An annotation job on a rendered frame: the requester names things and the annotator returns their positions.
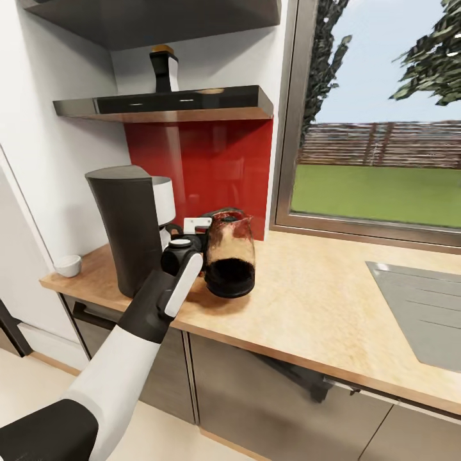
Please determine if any bottle of coffee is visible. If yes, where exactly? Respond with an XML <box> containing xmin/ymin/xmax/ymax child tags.
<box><xmin>149</xmin><ymin>44</ymin><xmax>179</xmax><ymax>93</ymax></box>

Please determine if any electric kettle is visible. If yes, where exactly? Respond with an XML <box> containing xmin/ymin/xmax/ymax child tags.
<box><xmin>198</xmin><ymin>207</ymin><xmax>255</xmax><ymax>298</ymax></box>

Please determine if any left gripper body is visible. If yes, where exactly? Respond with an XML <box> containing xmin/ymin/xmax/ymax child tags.
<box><xmin>171</xmin><ymin>233</ymin><xmax>211</xmax><ymax>254</ymax></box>

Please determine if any coffee cup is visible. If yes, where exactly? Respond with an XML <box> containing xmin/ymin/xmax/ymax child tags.
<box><xmin>53</xmin><ymin>255</ymin><xmax>82</xmax><ymax>277</ymax></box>

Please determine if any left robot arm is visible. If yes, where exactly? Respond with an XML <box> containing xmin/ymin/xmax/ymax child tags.
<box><xmin>0</xmin><ymin>217</ymin><xmax>218</xmax><ymax>461</ymax></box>

